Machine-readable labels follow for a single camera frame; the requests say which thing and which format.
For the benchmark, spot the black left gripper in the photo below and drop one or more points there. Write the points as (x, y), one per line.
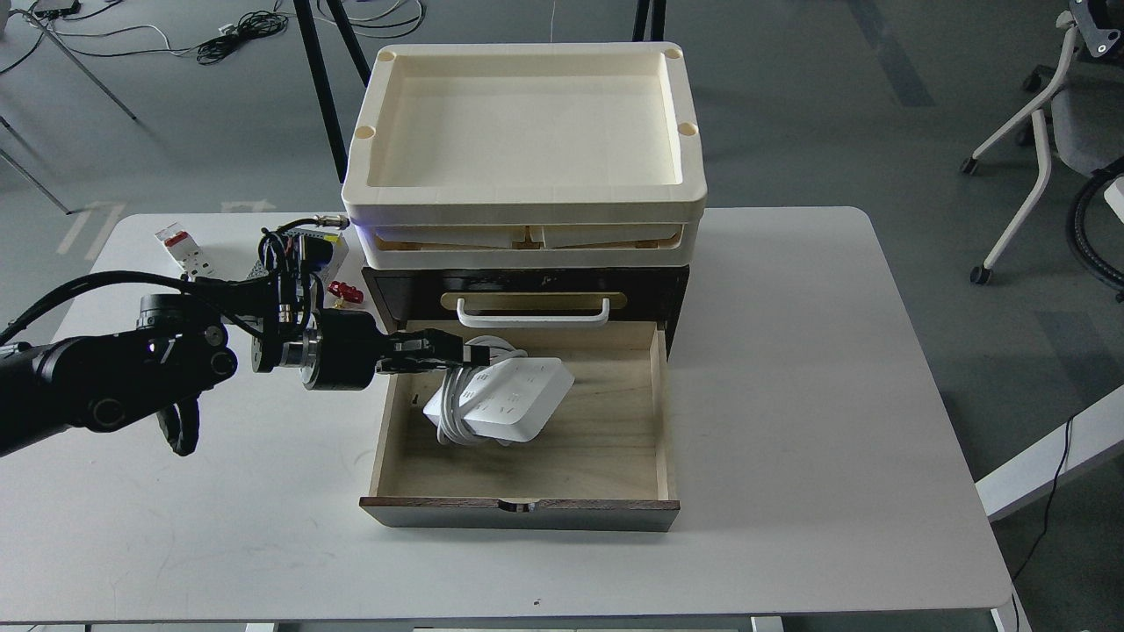
(342, 350)

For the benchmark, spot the white power strip with cable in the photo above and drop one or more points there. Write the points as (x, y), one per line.
(509, 400)

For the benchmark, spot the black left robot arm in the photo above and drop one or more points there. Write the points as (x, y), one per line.
(180, 347)

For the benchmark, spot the cream plastic tray cabinet top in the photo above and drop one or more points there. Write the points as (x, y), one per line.
(527, 156)

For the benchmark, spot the metal mesh power supply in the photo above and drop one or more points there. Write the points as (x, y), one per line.
(301, 254)

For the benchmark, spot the open wooden drawer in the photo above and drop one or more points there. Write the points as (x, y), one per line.
(603, 461)

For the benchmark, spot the white red circuit breaker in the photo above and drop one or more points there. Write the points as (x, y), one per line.
(185, 251)

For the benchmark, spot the white drawer handle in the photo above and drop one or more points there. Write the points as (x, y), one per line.
(550, 310)

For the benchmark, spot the brass valve red handle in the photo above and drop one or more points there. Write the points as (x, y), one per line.
(345, 296)

